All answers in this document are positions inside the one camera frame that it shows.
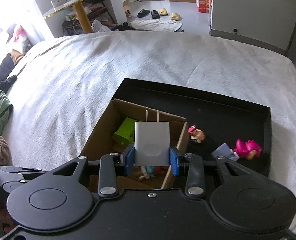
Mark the white floor mat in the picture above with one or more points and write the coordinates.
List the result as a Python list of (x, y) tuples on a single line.
[(156, 25)]

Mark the green square toy box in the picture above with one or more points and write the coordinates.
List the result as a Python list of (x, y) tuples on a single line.
[(125, 133)]

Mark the small brown-haired doll figurine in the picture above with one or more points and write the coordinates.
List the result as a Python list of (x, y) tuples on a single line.
[(196, 134)]

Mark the lavender blue block figurine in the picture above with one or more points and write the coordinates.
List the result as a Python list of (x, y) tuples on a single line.
[(225, 151)]

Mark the orange cardboard box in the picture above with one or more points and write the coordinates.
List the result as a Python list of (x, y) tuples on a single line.
[(203, 6)]

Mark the beige slipper left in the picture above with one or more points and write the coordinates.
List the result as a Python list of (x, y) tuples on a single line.
[(163, 12)]

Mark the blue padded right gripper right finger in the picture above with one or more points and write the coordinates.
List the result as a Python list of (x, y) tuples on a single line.
[(190, 169)]

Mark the round glass gold-rim table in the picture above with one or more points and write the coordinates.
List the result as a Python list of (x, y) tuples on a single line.
[(80, 13)]

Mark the grey white cabinet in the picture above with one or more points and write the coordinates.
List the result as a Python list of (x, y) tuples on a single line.
[(267, 24)]

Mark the pink hooded doll figurine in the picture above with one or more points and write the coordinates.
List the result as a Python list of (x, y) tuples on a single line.
[(248, 150)]

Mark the blue red cupcake figurine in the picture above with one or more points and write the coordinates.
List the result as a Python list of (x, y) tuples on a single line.
[(152, 171)]

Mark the black slipper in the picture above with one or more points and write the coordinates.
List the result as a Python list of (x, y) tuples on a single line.
[(155, 14), (142, 13)]

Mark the white USB wall charger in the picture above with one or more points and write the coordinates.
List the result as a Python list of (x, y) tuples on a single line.
[(151, 142)]

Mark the beige slipper right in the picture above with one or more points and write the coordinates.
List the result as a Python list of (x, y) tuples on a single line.
[(175, 16)]

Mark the black slipper left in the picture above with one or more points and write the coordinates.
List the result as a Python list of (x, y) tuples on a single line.
[(142, 13)]

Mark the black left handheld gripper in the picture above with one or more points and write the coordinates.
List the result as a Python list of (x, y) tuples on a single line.
[(12, 177)]

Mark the black slipper right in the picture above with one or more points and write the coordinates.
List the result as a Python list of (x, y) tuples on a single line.
[(155, 14)]

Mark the black rectangular tray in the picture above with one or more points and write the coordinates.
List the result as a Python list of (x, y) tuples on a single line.
[(222, 118)]

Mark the beige slipper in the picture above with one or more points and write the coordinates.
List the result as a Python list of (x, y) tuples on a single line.
[(175, 16), (163, 12)]

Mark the white plush blanket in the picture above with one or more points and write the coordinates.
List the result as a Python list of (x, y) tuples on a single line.
[(64, 85)]

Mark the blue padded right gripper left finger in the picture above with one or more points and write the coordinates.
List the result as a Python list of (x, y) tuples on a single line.
[(111, 166)]

